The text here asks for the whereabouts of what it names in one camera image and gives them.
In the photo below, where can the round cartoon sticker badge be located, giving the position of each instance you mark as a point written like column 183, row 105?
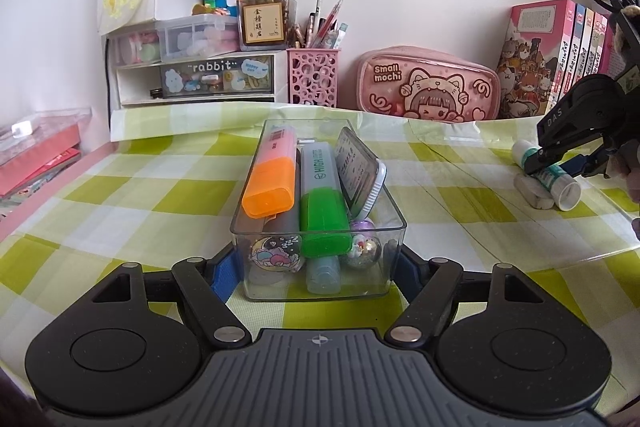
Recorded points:
column 269, row 261

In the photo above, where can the pink cat pencil case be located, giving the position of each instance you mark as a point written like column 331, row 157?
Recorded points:
column 419, row 83

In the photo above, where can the green highlighter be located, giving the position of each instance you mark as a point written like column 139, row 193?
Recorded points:
column 323, row 217

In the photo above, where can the clear rabbit drawer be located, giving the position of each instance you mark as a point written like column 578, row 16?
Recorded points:
column 227, row 75

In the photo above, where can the clear plastic storage box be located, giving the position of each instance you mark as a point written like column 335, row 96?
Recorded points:
column 196, row 36

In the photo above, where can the pens in holder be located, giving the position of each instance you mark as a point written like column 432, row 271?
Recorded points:
column 323, row 31

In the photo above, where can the pink perforated pen holder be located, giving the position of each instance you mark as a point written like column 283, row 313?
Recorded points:
column 313, row 76

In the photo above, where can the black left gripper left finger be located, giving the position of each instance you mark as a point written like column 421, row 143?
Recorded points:
column 204, row 288

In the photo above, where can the glass jar with label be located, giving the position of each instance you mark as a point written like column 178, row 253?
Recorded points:
column 263, row 25

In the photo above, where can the clear acrylic organizer box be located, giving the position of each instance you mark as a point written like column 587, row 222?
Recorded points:
column 366, row 270

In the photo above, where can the boxed book set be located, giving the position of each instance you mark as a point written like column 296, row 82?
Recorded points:
column 549, row 46

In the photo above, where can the orange highlighter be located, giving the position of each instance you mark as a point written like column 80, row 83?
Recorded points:
column 270, row 186

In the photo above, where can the white teal glue stick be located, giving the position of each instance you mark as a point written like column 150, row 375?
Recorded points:
column 564, row 189

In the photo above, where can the green checkered tablecloth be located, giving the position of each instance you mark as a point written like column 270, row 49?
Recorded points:
column 548, row 306

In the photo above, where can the white eraser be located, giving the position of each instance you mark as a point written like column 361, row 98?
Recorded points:
column 533, row 192

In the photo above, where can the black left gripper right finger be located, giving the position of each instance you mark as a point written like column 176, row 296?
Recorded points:
column 431, row 290

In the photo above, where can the white drawer organizer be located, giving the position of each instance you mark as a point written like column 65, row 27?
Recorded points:
column 133, row 53

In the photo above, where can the white charger plug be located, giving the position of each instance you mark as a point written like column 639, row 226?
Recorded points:
column 23, row 129

